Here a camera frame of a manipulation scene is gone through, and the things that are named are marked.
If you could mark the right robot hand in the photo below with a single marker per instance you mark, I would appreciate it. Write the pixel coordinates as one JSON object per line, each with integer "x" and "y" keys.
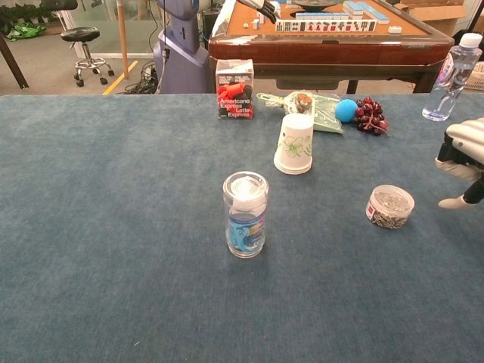
{"x": 463, "y": 151}

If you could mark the round clear clip container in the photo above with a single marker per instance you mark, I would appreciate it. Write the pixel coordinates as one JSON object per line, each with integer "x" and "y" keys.
{"x": 389, "y": 206}

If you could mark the purple robot base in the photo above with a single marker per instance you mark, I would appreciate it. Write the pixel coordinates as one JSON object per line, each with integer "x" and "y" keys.
{"x": 181, "y": 49}

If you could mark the white paper cup green flower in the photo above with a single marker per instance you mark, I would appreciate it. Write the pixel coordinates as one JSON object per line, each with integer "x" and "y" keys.
{"x": 294, "y": 145}

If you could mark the tall clear jar blue label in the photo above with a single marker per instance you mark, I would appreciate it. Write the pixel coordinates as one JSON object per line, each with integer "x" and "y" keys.
{"x": 245, "y": 219}

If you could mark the background robot hand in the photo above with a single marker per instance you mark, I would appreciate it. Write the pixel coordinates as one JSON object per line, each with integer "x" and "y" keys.
{"x": 262, "y": 9}

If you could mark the black rolling stool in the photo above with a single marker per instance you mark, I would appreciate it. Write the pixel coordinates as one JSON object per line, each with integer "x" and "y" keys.
{"x": 86, "y": 49}

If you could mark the clear plastic water bottle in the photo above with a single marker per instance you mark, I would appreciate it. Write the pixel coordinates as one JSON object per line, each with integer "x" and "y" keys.
{"x": 450, "y": 83}

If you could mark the beige woven basket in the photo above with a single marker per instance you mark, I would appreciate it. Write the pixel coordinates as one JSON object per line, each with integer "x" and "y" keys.
{"x": 475, "y": 77}

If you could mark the dark red grape bunch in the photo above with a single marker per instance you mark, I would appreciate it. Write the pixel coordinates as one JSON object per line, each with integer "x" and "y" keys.
{"x": 371, "y": 116}

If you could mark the blue ball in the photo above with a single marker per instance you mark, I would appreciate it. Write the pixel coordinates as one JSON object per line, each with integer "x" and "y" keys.
{"x": 345, "y": 110}

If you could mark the single white mahjong tile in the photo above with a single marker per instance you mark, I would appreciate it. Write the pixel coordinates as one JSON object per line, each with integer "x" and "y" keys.
{"x": 394, "y": 30}

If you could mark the cardboard box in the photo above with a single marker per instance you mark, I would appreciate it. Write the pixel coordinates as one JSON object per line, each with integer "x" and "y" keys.
{"x": 435, "y": 13}

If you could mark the clear green plastic bag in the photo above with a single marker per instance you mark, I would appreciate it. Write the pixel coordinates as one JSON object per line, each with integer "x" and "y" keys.
{"x": 325, "y": 113}

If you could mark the wooden mahjong table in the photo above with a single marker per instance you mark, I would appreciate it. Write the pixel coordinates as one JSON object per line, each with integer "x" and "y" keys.
{"x": 325, "y": 51}

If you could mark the row of mahjong tiles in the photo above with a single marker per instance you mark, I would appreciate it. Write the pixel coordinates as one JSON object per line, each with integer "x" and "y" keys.
{"x": 325, "y": 25}

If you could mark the Americano Latte Express coffee box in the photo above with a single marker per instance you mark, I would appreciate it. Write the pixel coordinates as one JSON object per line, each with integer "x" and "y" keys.
{"x": 234, "y": 94}

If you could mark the wooden pole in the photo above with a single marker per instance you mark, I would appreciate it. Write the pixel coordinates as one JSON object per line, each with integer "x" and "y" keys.
{"x": 122, "y": 38}

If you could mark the dark table leg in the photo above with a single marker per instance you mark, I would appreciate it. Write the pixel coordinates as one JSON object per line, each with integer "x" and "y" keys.
{"x": 13, "y": 64}

